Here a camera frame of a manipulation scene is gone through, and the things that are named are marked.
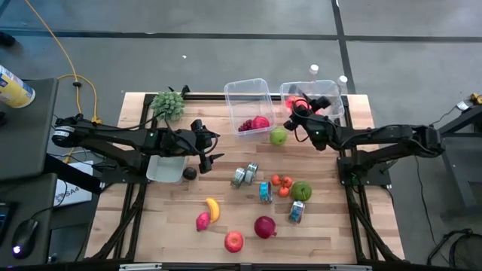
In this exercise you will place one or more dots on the black keyboard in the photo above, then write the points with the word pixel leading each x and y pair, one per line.
pixel 3 226

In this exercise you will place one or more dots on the yellow and blue wipes canister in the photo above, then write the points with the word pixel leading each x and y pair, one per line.
pixel 15 88

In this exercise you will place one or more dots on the dark avocado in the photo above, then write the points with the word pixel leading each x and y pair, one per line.
pixel 190 173

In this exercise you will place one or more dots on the green apple with long stem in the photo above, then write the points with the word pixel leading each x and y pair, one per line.
pixel 301 190

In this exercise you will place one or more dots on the blue tuna can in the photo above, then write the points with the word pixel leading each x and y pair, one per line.
pixel 297 211
pixel 266 192

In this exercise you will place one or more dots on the yellow toy banana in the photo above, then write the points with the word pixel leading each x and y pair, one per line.
pixel 213 209

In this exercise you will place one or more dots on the person's shoe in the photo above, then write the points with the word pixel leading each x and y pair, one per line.
pixel 5 38

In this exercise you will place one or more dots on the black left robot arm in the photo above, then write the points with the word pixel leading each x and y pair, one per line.
pixel 113 137

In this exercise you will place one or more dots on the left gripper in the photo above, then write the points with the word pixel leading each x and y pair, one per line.
pixel 192 145

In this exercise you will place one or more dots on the clear bottle with white cap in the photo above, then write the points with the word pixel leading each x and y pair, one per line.
pixel 342 80
pixel 313 69

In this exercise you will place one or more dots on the black computer mouse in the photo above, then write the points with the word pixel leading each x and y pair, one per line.
pixel 24 237

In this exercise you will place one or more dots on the clear plastic bin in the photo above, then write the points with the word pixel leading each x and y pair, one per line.
pixel 244 98
pixel 333 94

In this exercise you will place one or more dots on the dark red pomegranate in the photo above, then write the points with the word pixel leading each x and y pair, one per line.
pixel 265 227

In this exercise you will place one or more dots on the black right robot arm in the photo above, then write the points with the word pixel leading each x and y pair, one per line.
pixel 376 135

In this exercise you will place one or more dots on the red apple with yellow blush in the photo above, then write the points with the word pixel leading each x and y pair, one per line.
pixel 233 241

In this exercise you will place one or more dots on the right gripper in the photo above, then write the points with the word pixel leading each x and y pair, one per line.
pixel 305 120

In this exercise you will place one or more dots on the dark red apple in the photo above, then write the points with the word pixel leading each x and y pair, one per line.
pixel 260 122

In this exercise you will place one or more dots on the green artificial plant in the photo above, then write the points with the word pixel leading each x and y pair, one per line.
pixel 168 105

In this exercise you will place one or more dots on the smooth green apple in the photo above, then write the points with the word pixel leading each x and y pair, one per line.
pixel 278 136

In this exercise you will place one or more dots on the white square container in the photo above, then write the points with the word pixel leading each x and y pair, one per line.
pixel 165 169

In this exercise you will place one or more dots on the orange tangerine cluster with stem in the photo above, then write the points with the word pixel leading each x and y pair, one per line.
pixel 283 186

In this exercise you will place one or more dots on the red orange pepper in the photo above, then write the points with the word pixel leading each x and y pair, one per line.
pixel 291 101

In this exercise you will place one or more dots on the black metal table frame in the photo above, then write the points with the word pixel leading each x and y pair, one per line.
pixel 207 97

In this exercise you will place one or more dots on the small yellow tool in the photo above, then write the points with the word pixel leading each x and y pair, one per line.
pixel 476 98

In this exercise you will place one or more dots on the black metal stand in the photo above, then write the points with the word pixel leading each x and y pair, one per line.
pixel 463 117

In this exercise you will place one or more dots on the white printed box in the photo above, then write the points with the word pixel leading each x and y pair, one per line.
pixel 71 192

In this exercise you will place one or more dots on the black side desk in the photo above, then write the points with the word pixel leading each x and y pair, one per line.
pixel 26 131

